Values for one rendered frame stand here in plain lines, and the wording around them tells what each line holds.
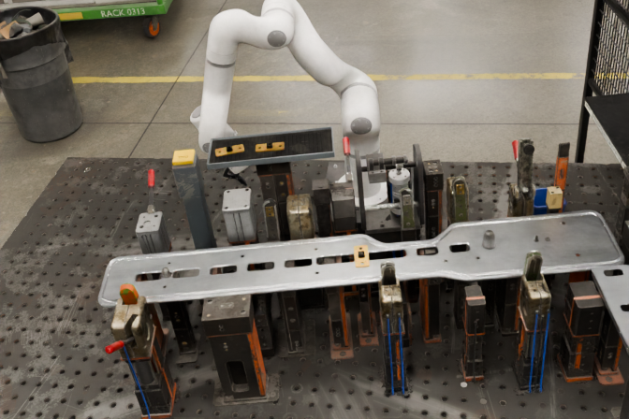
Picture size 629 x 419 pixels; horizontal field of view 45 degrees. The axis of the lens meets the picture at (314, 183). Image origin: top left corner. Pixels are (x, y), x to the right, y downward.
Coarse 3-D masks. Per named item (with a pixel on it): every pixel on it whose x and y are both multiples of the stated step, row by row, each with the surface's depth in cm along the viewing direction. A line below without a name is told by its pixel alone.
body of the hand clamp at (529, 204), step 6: (510, 186) 213; (510, 192) 213; (510, 198) 214; (516, 198) 209; (522, 198) 210; (528, 198) 210; (510, 204) 215; (516, 204) 210; (522, 204) 210; (528, 204) 211; (510, 210) 217; (516, 210) 212; (522, 210) 212; (528, 210) 212; (510, 216) 216; (516, 216) 213
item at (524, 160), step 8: (520, 144) 201; (528, 144) 199; (520, 152) 202; (528, 152) 199; (520, 160) 203; (528, 160) 204; (520, 168) 204; (528, 168) 206; (520, 176) 205; (528, 176) 207; (520, 184) 207; (528, 184) 208; (520, 192) 208; (528, 192) 209
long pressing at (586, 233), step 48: (288, 240) 211; (336, 240) 209; (432, 240) 205; (480, 240) 203; (528, 240) 201; (576, 240) 199; (144, 288) 202; (192, 288) 200; (240, 288) 198; (288, 288) 197
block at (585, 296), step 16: (576, 288) 188; (592, 288) 188; (576, 304) 185; (592, 304) 184; (576, 320) 186; (592, 320) 186; (576, 336) 190; (592, 336) 191; (560, 352) 204; (576, 352) 194; (592, 352) 194; (560, 368) 203; (576, 368) 197
